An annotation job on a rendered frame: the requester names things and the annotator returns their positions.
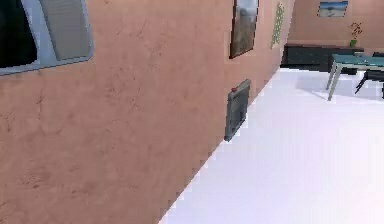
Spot black chair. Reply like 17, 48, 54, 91
354, 51, 384, 100

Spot dark framed landscape picture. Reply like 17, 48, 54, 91
228, 0, 260, 60

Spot house plant in green pot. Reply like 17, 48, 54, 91
348, 22, 364, 48

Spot teal top table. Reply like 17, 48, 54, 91
325, 53, 384, 102

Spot dark low sideboard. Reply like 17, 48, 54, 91
281, 43, 365, 76

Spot grey framed window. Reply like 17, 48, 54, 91
0, 0, 95, 77

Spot blue framed picture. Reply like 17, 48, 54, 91
317, 0, 349, 18

